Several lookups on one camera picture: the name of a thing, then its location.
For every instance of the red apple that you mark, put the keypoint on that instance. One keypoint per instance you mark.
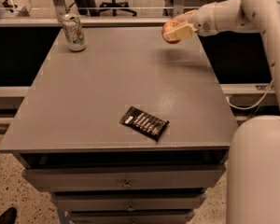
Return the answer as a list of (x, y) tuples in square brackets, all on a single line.
[(168, 26)]

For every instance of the bottom grey drawer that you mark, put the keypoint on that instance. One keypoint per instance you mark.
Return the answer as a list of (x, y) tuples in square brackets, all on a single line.
[(136, 217)]

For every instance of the grey drawer cabinet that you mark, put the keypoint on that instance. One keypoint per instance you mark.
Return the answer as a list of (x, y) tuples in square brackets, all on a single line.
[(70, 116)]

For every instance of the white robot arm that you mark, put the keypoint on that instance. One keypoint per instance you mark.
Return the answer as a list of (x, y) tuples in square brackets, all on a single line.
[(253, 175)]

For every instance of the top grey drawer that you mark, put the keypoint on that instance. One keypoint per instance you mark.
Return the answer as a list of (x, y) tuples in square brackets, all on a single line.
[(124, 178)]

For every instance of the middle grey drawer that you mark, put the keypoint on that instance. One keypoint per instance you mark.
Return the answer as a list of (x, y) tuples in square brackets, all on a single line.
[(129, 202)]

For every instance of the grey drawer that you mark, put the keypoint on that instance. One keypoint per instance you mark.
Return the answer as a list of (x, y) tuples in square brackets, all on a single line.
[(124, 178), (129, 202), (136, 217)]

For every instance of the black shoe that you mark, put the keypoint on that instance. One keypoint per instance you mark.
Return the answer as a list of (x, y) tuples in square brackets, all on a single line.
[(9, 216)]

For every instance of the white green soda can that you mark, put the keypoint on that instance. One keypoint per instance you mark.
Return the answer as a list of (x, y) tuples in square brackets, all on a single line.
[(73, 32)]

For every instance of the black rxbar chocolate wrapper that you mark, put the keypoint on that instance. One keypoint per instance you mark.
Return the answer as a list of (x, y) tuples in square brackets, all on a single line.
[(144, 123)]

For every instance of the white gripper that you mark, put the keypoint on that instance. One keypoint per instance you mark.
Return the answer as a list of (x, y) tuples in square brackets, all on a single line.
[(204, 22)]

